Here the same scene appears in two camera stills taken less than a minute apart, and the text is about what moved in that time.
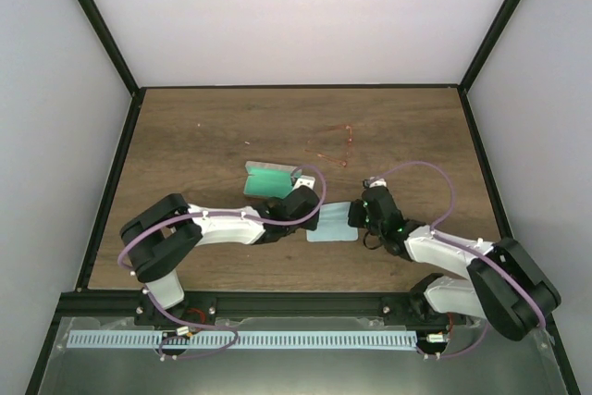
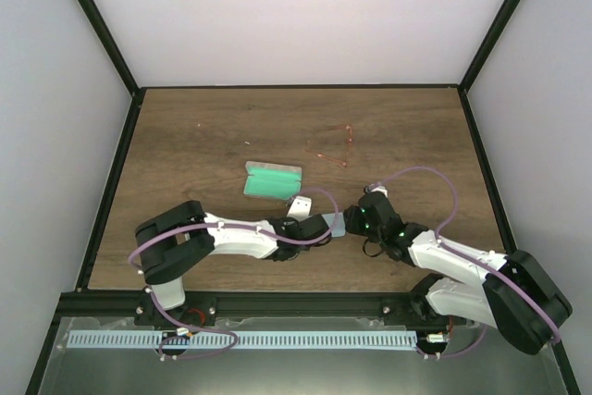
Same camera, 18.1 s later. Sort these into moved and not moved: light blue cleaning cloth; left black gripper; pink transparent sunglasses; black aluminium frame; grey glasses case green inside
Moved: light blue cleaning cloth; left black gripper
Not moved: grey glasses case green inside; pink transparent sunglasses; black aluminium frame
